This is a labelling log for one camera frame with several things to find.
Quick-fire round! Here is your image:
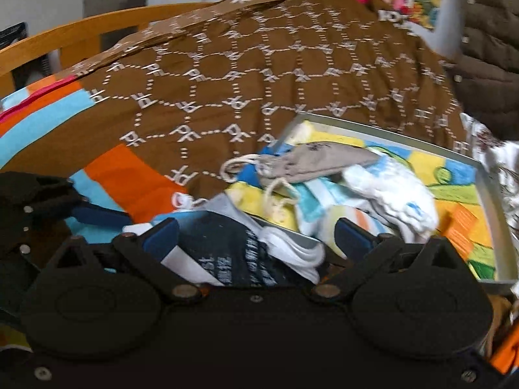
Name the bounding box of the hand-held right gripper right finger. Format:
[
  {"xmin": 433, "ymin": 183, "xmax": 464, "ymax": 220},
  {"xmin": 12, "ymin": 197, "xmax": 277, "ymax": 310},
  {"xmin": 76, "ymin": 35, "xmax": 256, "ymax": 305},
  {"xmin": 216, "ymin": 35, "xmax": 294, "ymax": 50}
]
[{"xmin": 312, "ymin": 218, "xmax": 463, "ymax": 302}]

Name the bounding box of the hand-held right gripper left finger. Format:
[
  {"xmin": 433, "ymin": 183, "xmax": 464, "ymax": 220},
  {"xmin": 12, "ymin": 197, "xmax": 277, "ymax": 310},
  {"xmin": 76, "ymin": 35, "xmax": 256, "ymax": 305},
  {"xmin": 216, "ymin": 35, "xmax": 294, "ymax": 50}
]
[{"xmin": 53, "ymin": 218, "xmax": 201, "ymax": 302}]

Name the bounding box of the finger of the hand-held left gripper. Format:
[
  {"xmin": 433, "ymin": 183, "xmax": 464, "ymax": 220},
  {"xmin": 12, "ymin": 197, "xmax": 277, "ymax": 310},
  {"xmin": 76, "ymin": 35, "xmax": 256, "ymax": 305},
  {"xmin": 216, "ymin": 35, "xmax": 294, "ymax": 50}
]
[{"xmin": 24, "ymin": 176, "xmax": 130, "ymax": 228}]

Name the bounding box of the white cloth with blue print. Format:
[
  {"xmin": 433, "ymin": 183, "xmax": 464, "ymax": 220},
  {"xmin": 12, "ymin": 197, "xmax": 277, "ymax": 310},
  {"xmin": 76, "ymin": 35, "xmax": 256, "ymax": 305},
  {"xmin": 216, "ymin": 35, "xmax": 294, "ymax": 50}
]
[{"xmin": 343, "ymin": 156, "xmax": 441, "ymax": 244}]

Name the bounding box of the white sock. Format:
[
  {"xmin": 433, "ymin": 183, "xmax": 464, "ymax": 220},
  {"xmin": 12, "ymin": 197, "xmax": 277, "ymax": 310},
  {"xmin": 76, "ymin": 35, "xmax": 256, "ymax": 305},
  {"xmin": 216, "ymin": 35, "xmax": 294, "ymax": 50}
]
[{"xmin": 259, "ymin": 227, "xmax": 325, "ymax": 284}]

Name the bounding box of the dark navy printed cloth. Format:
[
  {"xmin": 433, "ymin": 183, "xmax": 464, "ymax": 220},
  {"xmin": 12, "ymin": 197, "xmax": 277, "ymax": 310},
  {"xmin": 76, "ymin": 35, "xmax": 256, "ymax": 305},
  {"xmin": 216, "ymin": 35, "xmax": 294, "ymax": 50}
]
[{"xmin": 160, "ymin": 211, "xmax": 313, "ymax": 288}]

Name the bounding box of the grey drawstring pouch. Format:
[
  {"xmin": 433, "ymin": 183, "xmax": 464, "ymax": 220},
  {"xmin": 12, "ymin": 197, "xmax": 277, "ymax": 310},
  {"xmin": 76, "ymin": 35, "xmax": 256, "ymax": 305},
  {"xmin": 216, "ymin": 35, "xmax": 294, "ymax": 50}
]
[{"xmin": 221, "ymin": 144, "xmax": 380, "ymax": 215}]

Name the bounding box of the grey metal tray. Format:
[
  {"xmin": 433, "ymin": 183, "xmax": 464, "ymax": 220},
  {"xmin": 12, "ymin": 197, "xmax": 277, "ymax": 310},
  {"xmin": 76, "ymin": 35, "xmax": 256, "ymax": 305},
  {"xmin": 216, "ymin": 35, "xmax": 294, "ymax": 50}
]
[{"xmin": 251, "ymin": 113, "xmax": 513, "ymax": 282}]

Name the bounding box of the cream striped sock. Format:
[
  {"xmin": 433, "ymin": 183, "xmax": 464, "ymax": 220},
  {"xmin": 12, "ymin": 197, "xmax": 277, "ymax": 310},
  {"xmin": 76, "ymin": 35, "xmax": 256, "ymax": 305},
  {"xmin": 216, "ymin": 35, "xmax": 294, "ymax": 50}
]
[{"xmin": 308, "ymin": 205, "xmax": 376, "ymax": 260}]

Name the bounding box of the teal striped sock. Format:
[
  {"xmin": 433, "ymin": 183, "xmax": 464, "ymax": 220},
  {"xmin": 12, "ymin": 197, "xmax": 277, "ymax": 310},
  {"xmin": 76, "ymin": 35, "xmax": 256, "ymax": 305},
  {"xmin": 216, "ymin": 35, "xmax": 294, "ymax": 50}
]
[{"xmin": 294, "ymin": 180, "xmax": 353, "ymax": 238}]

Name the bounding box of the white floral satin cloth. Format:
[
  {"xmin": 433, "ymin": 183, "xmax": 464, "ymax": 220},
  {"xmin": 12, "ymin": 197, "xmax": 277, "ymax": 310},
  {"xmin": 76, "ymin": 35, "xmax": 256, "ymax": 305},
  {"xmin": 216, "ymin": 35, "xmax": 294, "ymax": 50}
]
[{"xmin": 460, "ymin": 111, "xmax": 519, "ymax": 252}]

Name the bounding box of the colourful printed duvet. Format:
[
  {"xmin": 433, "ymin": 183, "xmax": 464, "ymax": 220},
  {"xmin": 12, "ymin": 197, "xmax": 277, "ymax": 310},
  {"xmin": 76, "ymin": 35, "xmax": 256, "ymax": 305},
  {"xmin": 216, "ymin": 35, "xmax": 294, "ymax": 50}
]
[{"xmin": 0, "ymin": 0, "xmax": 519, "ymax": 373}]

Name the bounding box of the black printed board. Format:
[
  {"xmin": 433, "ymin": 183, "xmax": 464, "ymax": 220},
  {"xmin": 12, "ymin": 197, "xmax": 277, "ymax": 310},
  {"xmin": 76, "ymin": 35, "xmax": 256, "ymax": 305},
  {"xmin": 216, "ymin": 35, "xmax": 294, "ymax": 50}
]
[{"xmin": 0, "ymin": 22, "xmax": 29, "ymax": 49}]

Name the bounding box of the brown puffer jacket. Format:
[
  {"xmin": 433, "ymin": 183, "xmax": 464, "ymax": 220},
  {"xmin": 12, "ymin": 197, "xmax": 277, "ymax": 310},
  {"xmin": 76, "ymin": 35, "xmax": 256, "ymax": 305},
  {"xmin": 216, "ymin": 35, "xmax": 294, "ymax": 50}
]
[{"xmin": 440, "ymin": 0, "xmax": 519, "ymax": 142}]

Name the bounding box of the wooden bed frame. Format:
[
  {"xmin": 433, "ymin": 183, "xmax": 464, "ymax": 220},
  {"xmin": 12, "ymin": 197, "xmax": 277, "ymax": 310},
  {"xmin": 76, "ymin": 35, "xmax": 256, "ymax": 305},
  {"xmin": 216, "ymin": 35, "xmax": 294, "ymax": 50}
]
[{"xmin": 0, "ymin": 2, "xmax": 215, "ymax": 98}]

